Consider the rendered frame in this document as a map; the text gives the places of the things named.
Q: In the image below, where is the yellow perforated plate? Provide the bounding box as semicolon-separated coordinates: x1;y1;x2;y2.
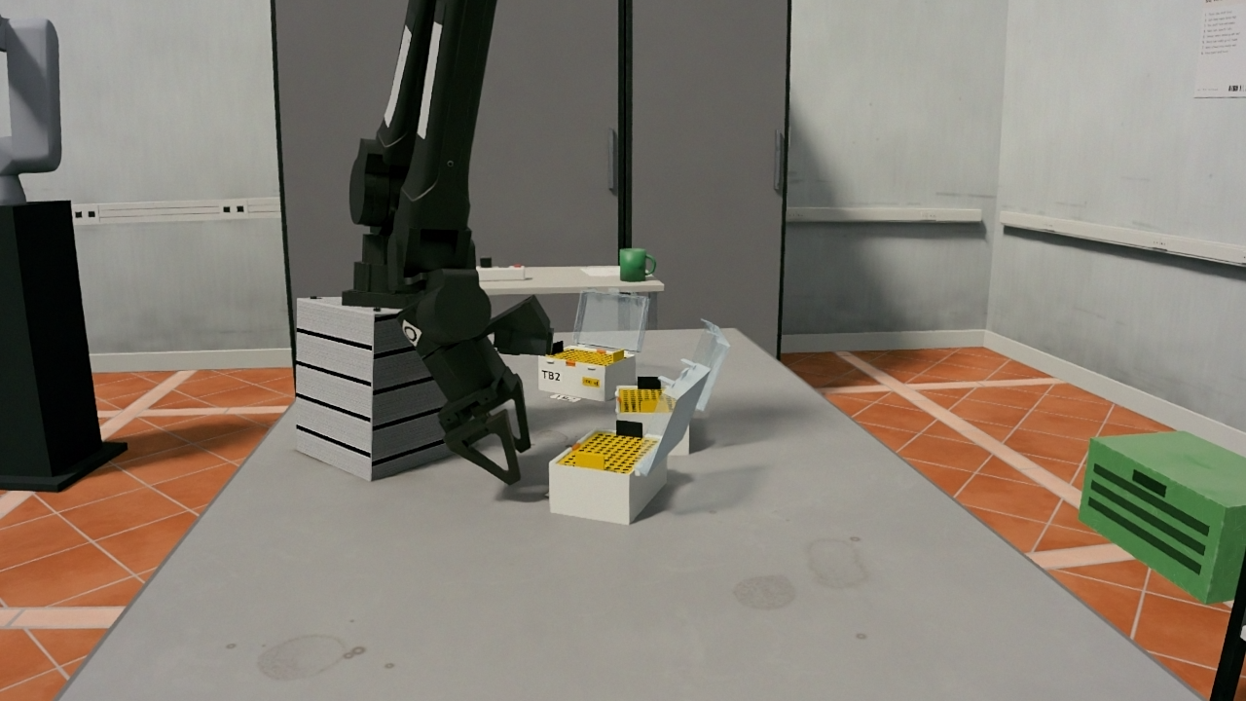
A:
619;377;664;413
546;341;627;366
557;420;643;474

